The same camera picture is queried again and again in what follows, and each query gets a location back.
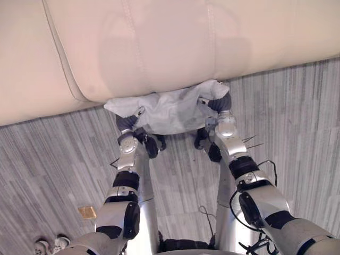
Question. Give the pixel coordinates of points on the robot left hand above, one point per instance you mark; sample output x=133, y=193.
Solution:
x=126, y=122

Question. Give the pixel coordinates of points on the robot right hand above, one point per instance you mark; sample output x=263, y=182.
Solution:
x=220, y=103

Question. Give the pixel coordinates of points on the white cushion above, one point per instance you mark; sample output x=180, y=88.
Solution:
x=170, y=111

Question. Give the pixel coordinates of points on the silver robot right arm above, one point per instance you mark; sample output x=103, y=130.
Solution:
x=255, y=191

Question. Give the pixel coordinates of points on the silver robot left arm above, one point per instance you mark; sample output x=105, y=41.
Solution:
x=119, y=196

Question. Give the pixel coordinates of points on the dark robot left foot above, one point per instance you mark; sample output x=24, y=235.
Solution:
x=151, y=144

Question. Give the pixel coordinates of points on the dark robot foot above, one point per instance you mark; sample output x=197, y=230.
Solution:
x=210, y=146
x=151, y=144

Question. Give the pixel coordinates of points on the dark robot right foot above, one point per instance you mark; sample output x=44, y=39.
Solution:
x=210, y=146

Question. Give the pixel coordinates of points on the silver robot left leg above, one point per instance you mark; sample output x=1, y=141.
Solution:
x=146, y=191

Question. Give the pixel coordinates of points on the silver robot leg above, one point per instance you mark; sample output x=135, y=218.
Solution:
x=225, y=196
x=146, y=191

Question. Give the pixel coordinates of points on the beige leather sofa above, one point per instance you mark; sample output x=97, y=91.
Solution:
x=159, y=40

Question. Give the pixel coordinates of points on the silver robot right leg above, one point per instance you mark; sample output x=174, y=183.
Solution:
x=225, y=196

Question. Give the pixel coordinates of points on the robot waist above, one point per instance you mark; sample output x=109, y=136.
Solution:
x=186, y=245

